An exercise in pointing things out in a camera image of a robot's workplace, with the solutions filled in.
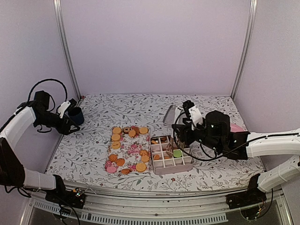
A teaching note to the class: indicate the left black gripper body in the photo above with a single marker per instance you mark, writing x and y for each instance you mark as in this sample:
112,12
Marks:
45,120

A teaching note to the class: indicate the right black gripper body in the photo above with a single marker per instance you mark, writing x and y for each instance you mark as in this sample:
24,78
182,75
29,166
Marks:
211,142

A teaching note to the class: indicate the metal divided cookie tin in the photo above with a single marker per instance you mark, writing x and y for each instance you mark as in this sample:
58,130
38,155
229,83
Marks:
165,162

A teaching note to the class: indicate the swirl orange cookie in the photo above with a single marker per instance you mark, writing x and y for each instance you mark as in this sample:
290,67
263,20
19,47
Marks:
113,158

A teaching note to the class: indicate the metal serving tongs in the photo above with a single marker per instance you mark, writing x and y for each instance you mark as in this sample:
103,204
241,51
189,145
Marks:
171,146

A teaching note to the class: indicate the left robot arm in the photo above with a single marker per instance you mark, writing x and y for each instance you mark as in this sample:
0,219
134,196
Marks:
18,149

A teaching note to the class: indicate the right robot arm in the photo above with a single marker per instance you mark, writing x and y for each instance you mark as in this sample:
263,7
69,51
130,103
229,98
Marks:
214,131

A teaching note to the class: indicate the metal tin lid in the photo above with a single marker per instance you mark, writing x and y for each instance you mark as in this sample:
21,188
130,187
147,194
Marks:
171,115

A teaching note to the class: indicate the dark blue cup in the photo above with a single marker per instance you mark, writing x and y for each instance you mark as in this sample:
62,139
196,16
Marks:
76,115

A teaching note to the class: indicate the pink plate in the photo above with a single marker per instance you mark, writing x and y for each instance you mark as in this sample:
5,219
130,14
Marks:
235,128

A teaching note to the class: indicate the floral tablecloth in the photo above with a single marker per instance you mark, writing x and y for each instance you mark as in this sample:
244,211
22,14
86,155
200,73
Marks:
80,157

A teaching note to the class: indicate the round tan cookie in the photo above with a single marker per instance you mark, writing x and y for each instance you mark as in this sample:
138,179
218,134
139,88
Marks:
143,130

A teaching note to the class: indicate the red mark round cookie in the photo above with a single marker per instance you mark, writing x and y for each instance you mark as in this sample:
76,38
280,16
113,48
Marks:
115,145

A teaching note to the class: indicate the chocolate donut cookie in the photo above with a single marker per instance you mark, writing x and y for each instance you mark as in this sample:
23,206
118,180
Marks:
126,130

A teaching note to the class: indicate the floral cookie tray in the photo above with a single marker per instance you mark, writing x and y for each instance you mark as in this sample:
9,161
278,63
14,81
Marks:
134,152

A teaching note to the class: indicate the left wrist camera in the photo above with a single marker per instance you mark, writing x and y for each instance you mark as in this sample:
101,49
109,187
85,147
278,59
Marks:
65,107

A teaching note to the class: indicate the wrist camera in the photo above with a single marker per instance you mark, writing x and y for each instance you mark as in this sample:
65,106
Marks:
65,107
193,113

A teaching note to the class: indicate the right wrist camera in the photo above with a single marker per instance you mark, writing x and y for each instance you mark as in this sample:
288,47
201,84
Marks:
193,113

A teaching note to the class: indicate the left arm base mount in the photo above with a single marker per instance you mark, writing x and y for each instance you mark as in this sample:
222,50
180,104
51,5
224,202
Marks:
66,197

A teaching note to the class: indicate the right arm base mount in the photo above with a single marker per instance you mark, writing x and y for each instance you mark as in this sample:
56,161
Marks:
250,202

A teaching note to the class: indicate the left aluminium frame post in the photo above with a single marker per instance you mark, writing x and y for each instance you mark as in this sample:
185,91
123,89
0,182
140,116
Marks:
65,47

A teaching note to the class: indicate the aluminium frame post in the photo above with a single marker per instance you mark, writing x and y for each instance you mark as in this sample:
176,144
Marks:
245,49
65,47

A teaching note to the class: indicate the right aluminium frame post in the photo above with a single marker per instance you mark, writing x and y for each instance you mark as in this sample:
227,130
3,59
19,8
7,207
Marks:
245,49

